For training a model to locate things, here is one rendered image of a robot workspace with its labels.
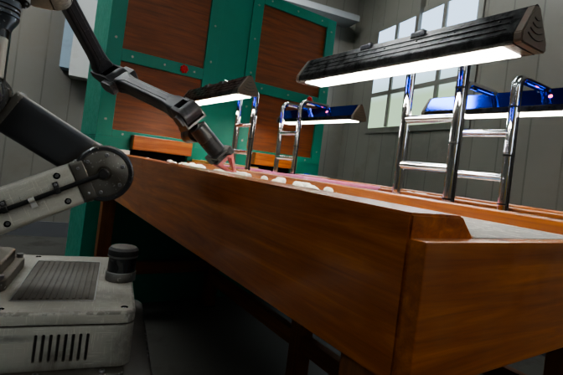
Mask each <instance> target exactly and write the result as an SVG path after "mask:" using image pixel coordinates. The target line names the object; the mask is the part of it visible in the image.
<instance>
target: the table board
mask: <svg viewBox="0 0 563 375"><path fill-rule="evenodd" d="M562 347H563V239H430V238H413V239H411V241H410V248H409V255H408V262H407V269H406V277H405V289H404V296H403V303H402V310H401V317H400V330H399V337H398V344H397V351H396V358H395V370H394V375H478V374H481V373H484V372H488V371H491V370H494V369H496V368H500V367H504V366H507V365H509V364H512V363H515V362H520V361H523V360H525V359H528V358H531V357H535V356H538V355H541V354H544V353H547V352H551V351H554V350H556V349H559V348H562Z"/></svg>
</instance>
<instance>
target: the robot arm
mask: <svg viewBox="0 0 563 375"><path fill-rule="evenodd" d="M61 11H62V13H63V14H64V16H65V18H66V20H67V21H68V23H69V25H70V26H71V28H72V30H73V32H74V34H75V36H76V38H77V39H78V40H79V42H80V45H81V47H82V48H83V50H84V51H85V53H86V55H87V57H88V60H89V61H90V66H91V69H92V71H90V73H91V74H92V76H93V77H94V78H95V79H96V80H98V81H99V82H100V83H101V86H102V88H103V89H104V90H105V91H107V92H109V93H111V94H113V95H115V94H117V93H118V92H121V93H125V94H128V95H131V96H133V97H135V98H137V99H139V100H141V101H143V102H145V103H147V104H149V105H151V106H153V107H155V108H157V109H159V110H161V111H163V112H165V113H166V114H168V115H169V116H170V117H171V118H172V119H173V120H174V122H175V123H176V124H177V126H178V129H179V130H180V132H181V138H182V140H183V141H184V142H186V143H194V142H198V143H199V144H200V145H201V146H202V147H203V149H204V150H205V151H206V152H207V153H208V155H207V156H206V157H205V159H206V160H207V162H208V163H209V164H213V165H214V166H215V167H218V168H220V169H222V170H224V171H226V172H237V171H236V168H235V160H234V155H233V153H234V152H235V150H234V149H233V148H232V147H231V146H226V145H223V144H222V143H221V142H220V140H219V139H218V138H217V136H216V135H215V134H214V133H213V132H212V131H211V129H210V128H209V127H208V125H207V124H206V123H205V122H204V121H202V122H200V123H198V122H199V121H201V120H202V119H203V118H205V117H206V115H205V113H204V111H203V110H202V108H201V107H200V105H199V104H198V103H197V102H195V101H194V100H191V99H189V98H187V97H184V98H183V97H182V96H179V95H172V94H169V93H168V92H165V91H163V90H160V89H159V88H157V87H154V86H152V85H150V84H148V83H145V82H143V81H141V80H139V79H138V76H137V73H136V71H135V70H134V69H131V68H128V67H124V68H123V67H121V66H119V65H116V64H113V63H112V62H111V61H110V60H109V59H108V58H107V56H106V54H105V53H104V51H103V49H102V47H101V45H100V44H99V42H98V40H97V38H96V36H95V34H94V32H93V30H92V28H91V27H90V25H89V23H88V21H87V19H86V17H85V15H84V13H83V12H82V10H81V8H80V5H79V4H78V2H77V0H73V1H72V4H71V5H70V7H69V8H67V9H65V10H61ZM227 160H228V162H229V164H230V166H231V169H232V171H231V170H230V169H229V168H227V167H225V166H224V163H225V162H226V161H227Z"/></svg>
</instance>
